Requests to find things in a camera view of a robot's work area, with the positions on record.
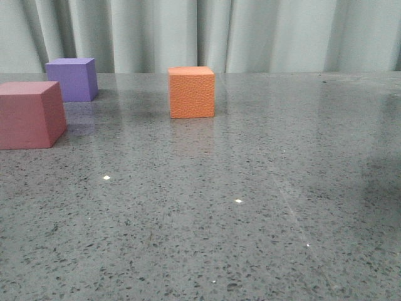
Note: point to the orange foam cube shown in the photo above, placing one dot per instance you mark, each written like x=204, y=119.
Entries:
x=191, y=92

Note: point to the purple foam cube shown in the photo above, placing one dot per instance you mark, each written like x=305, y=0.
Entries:
x=77, y=78

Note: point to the white pleated curtain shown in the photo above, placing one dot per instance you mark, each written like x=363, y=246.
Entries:
x=228, y=36

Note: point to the pink foam cube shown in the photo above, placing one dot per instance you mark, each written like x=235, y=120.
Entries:
x=32, y=115

